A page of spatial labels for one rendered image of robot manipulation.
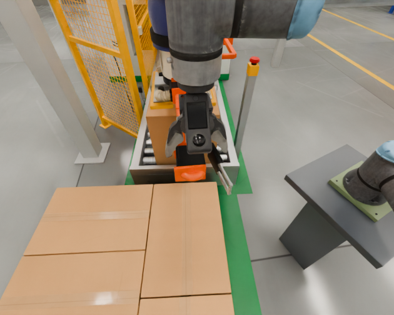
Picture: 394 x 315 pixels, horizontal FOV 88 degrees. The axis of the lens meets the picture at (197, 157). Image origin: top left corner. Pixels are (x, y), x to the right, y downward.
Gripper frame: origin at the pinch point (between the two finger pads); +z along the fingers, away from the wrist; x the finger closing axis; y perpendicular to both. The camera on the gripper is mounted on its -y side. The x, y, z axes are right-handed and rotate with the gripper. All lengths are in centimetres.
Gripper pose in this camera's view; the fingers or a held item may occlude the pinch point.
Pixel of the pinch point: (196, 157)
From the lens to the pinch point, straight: 51.3
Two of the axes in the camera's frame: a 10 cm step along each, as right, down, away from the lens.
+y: -1.0, -7.3, 6.7
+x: -9.9, 0.8, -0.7
